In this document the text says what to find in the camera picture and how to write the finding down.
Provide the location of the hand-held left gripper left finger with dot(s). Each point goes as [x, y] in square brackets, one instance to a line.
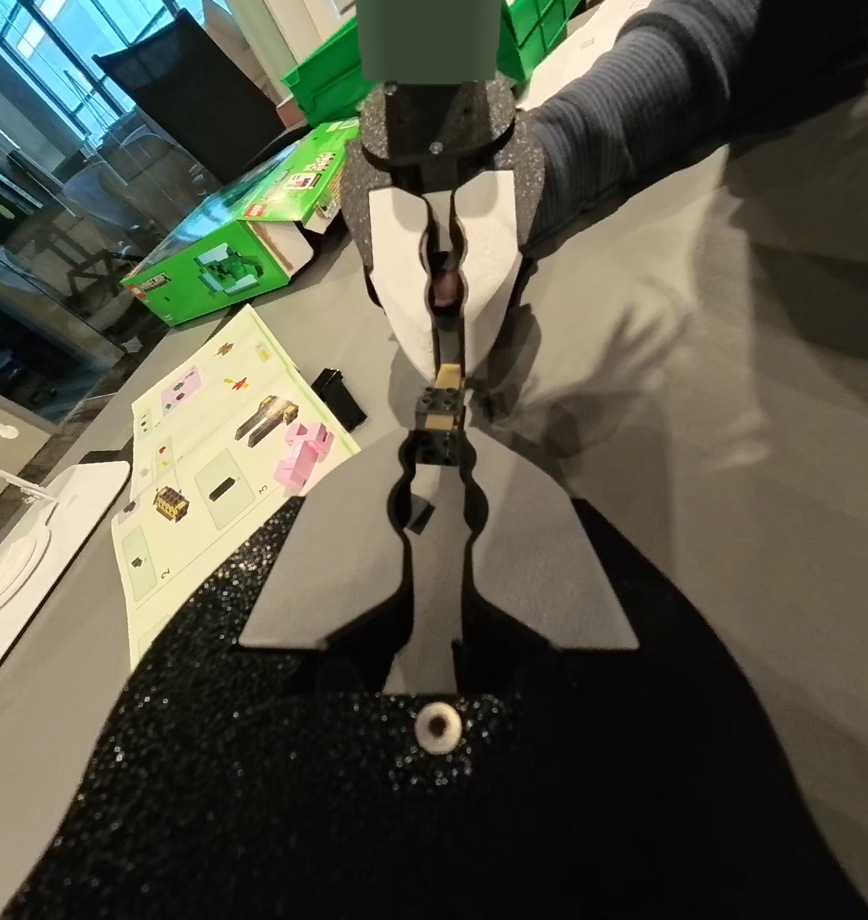
[333, 560]

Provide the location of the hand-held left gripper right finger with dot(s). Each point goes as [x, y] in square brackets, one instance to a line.
[549, 568]

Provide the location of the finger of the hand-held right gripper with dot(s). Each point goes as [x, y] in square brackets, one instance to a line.
[491, 251]
[398, 273]

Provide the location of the tan and black brick assembly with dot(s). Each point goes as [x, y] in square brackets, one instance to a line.
[441, 402]

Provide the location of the person's right forearm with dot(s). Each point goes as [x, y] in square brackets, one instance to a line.
[657, 93]

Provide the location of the pink brick pig figure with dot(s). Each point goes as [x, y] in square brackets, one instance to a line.
[304, 460]

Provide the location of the green plastic bin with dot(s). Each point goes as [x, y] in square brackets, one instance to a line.
[538, 36]
[326, 79]

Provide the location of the black brick pieces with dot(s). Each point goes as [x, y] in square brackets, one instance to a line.
[342, 399]

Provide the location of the brick instruction booklet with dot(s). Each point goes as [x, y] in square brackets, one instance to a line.
[211, 431]

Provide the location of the green brick set box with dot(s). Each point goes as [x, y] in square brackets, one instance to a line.
[218, 266]

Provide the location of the black office chair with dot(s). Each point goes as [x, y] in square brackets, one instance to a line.
[190, 93]

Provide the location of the white tray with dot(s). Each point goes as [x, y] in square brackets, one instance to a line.
[53, 546]

